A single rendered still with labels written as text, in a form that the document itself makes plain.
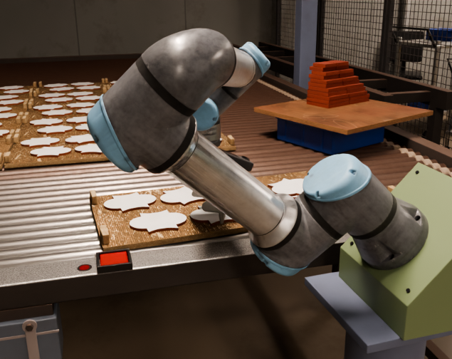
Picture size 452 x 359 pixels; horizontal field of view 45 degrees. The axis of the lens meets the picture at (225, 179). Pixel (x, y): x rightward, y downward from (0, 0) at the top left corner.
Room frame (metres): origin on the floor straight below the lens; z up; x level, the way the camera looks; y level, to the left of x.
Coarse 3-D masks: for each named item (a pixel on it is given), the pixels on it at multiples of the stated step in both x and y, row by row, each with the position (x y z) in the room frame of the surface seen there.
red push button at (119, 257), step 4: (120, 252) 1.13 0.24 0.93; (124, 252) 1.13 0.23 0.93; (100, 256) 1.11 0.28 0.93; (104, 256) 1.11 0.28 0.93; (108, 256) 1.10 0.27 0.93; (112, 256) 1.10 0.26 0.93; (116, 256) 1.10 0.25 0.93; (120, 256) 1.10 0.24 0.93; (124, 256) 1.10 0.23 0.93; (100, 260) 1.09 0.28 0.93; (104, 260) 1.09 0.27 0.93; (108, 260) 1.09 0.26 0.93; (112, 260) 1.09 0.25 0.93; (116, 260) 1.09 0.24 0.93; (120, 260) 1.09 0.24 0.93; (124, 260) 1.09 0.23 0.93; (100, 264) 1.07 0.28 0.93; (104, 264) 1.07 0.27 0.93; (108, 264) 1.07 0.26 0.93
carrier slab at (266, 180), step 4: (296, 172) 1.67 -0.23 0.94; (300, 172) 1.67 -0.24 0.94; (304, 172) 1.67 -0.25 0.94; (268, 176) 1.64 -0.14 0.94; (272, 176) 1.63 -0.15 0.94; (276, 176) 1.63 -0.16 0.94; (280, 176) 1.63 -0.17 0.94; (284, 176) 1.63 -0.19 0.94; (288, 176) 1.63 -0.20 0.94; (292, 176) 1.63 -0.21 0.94; (296, 176) 1.63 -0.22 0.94; (300, 176) 1.63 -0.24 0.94; (304, 176) 1.63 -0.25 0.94; (260, 180) 1.59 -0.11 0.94; (264, 180) 1.59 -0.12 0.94; (268, 180) 1.59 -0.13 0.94; (272, 180) 1.59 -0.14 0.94; (276, 180) 1.59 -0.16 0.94; (280, 180) 1.59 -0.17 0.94; (264, 184) 1.56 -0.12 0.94; (268, 188) 1.52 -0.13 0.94
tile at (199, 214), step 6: (198, 210) 1.33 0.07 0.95; (192, 216) 1.30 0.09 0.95; (198, 216) 1.29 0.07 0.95; (204, 216) 1.29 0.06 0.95; (210, 216) 1.29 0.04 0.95; (216, 216) 1.29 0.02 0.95; (198, 222) 1.27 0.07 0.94; (204, 222) 1.27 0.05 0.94; (210, 222) 1.25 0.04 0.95; (216, 222) 1.26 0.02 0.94
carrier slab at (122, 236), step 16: (128, 192) 1.50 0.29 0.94; (144, 192) 1.50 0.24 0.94; (160, 192) 1.50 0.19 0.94; (96, 208) 1.38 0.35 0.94; (160, 208) 1.38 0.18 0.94; (176, 208) 1.37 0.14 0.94; (192, 208) 1.37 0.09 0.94; (96, 224) 1.27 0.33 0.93; (112, 224) 1.27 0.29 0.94; (128, 224) 1.27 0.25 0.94; (192, 224) 1.26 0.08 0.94; (208, 224) 1.26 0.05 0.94; (224, 224) 1.26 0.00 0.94; (240, 224) 1.26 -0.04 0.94; (112, 240) 1.18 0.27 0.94; (128, 240) 1.18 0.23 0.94; (144, 240) 1.17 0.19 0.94; (160, 240) 1.18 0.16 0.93; (176, 240) 1.19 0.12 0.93
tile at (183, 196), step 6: (168, 192) 1.47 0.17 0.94; (174, 192) 1.47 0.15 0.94; (180, 192) 1.47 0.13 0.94; (186, 192) 1.47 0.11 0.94; (162, 198) 1.43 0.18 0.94; (168, 198) 1.43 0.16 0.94; (174, 198) 1.43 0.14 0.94; (180, 198) 1.43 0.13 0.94; (186, 198) 1.43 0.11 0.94; (192, 198) 1.43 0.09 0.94; (198, 198) 1.43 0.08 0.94; (174, 204) 1.40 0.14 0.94; (186, 204) 1.39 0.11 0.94
